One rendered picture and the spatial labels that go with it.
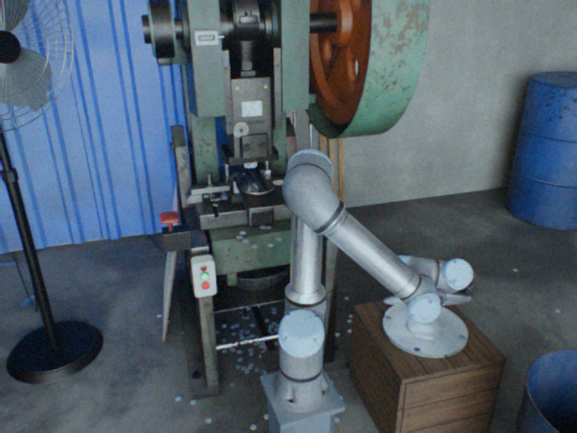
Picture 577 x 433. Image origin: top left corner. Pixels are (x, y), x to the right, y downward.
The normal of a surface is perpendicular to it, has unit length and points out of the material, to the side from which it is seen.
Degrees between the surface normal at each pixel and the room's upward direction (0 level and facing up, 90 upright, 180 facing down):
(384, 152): 90
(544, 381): 88
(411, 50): 98
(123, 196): 90
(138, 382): 0
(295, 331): 8
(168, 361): 0
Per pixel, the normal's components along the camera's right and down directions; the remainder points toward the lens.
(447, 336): -0.01, -0.90
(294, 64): 0.27, 0.42
